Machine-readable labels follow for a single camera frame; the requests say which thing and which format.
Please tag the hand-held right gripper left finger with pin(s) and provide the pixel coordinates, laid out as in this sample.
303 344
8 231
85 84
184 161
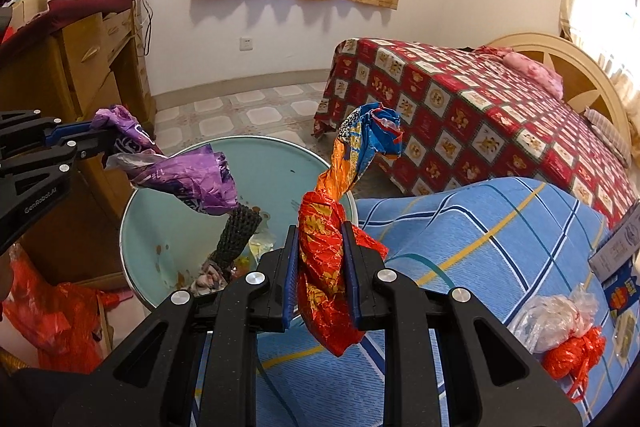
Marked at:
290 277

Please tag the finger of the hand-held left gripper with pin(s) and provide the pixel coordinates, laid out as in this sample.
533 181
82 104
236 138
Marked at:
55 134
55 162

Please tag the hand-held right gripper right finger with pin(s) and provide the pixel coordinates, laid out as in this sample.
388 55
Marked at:
350 277

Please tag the orange red snack wrapper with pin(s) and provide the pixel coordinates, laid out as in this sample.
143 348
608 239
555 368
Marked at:
320 247

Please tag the black mesh net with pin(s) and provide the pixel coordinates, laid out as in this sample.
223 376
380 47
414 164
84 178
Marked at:
237 232

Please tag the teal plastic basin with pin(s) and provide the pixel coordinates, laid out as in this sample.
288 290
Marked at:
165 232

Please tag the purple plastic wrapper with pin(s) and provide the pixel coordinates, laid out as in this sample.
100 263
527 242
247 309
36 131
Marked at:
190 177

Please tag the crumpled yellowish wrapper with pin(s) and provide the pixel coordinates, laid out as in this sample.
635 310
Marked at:
260 249

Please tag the maroon desk cloth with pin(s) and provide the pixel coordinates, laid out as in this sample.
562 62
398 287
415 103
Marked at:
65 9

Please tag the blue plaid bed sheet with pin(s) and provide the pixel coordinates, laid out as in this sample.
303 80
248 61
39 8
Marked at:
475 227

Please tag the red plastic bag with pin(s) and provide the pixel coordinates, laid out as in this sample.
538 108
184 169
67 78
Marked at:
55 312

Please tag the clear plastic bag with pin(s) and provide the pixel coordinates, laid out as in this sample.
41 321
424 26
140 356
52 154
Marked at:
550 317

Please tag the bed with red patterned cover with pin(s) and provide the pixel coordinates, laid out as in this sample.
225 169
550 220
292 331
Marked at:
450 97

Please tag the white and blue carton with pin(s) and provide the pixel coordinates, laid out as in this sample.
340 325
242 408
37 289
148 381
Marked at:
620 252

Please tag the pink pillow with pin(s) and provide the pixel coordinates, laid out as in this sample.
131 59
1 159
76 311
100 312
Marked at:
530 72

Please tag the small printed packets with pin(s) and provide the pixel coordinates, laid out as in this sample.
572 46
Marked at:
627 332

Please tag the grey striped pillow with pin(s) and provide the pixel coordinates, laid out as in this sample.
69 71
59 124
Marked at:
607 132

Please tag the cream wooden headboard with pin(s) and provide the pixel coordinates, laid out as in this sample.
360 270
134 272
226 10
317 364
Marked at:
575 62

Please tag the white wall socket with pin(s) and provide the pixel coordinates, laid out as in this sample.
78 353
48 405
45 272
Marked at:
247 43

